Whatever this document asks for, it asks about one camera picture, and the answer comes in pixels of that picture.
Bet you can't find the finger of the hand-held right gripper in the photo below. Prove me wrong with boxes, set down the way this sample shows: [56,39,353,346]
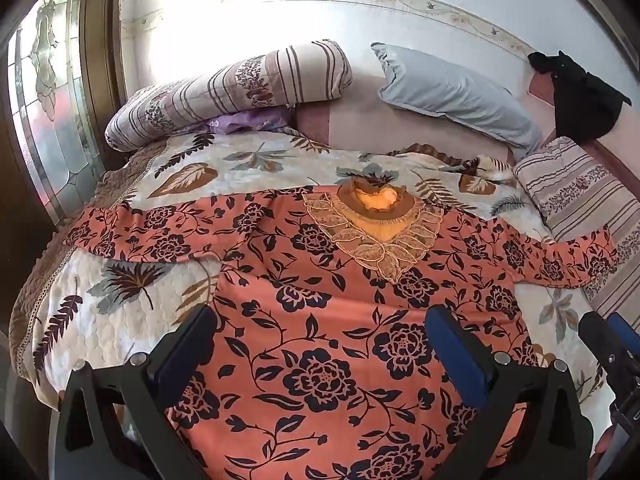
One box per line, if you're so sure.
[608,312,640,357]
[579,310,640,433]

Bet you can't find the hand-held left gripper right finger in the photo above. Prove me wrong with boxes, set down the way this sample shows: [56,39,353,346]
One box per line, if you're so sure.
[425,304,596,480]

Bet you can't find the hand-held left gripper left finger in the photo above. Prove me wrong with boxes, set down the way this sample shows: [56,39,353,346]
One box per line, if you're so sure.
[54,304,221,480]

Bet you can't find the orange black floral garment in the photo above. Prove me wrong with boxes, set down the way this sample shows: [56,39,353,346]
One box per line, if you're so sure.
[65,182,618,480]

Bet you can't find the leaf print quilt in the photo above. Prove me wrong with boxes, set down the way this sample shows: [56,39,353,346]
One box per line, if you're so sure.
[10,130,608,411]

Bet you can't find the striped floral cushion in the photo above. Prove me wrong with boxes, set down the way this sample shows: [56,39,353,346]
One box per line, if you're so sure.
[515,136,640,318]

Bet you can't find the black cloth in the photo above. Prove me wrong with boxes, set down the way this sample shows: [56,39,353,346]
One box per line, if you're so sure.
[527,51,632,141]

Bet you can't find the purple cloth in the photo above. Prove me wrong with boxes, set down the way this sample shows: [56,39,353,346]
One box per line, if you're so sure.
[202,110,291,135]

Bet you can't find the stained glass door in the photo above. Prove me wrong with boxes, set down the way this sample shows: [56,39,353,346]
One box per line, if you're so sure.
[7,0,106,211]

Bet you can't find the pink upholstered headboard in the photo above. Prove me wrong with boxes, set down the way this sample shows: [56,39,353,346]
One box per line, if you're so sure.
[292,71,640,181]

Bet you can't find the grey pillow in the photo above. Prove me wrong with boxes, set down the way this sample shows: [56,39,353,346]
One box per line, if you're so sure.
[371,42,543,161]

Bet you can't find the striped floral bolster pillow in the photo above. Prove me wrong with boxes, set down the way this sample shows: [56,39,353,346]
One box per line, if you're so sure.
[105,39,353,151]

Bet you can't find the brown wooden door frame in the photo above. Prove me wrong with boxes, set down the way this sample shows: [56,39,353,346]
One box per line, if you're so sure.
[75,0,132,116]

